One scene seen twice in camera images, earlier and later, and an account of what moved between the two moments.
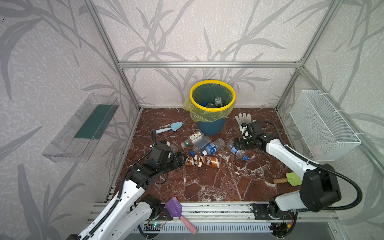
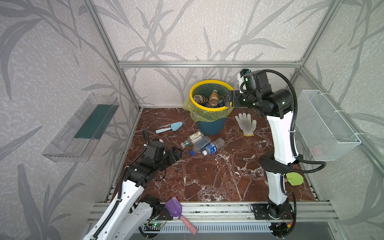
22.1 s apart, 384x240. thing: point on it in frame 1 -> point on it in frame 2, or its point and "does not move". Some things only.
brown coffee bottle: (211, 161) -> (214, 98)
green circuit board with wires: (152, 227) does not move
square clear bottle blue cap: (200, 145) does not move
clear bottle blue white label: (212, 148) does not move
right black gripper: (243, 143) -> (232, 99)
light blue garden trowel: (174, 127) does not move
